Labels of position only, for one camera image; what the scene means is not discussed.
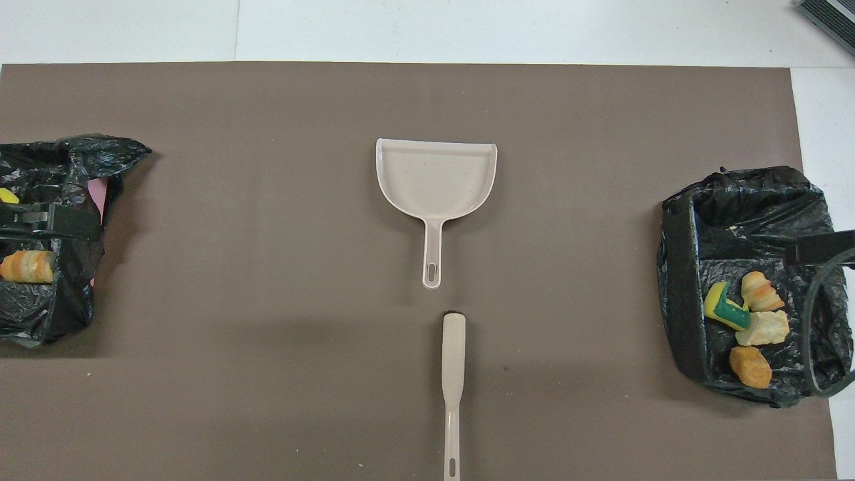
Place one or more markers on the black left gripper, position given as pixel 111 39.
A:
pixel 27 217

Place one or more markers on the large yellow sponge piece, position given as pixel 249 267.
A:
pixel 7 196

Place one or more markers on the striped orange croissant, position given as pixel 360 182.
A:
pixel 760 292

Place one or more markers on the pale crumbly bread chunk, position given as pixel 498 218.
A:
pixel 765 329

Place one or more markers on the notched yellow sponge piece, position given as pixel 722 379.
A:
pixel 725 310

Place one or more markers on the brown oval bread roll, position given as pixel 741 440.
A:
pixel 749 367

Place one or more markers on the beige plastic dustpan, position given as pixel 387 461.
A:
pixel 434 177

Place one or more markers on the beige brush with black bristles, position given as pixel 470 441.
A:
pixel 453 354

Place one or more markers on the pink plastic bin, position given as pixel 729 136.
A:
pixel 100 194

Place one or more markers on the crumpled black trash bag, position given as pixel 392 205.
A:
pixel 73 167

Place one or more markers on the black bag lined bin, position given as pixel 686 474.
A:
pixel 681 300

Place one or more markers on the grey ribbed device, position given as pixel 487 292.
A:
pixel 835 17

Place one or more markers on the brown table mat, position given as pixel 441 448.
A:
pixel 267 401

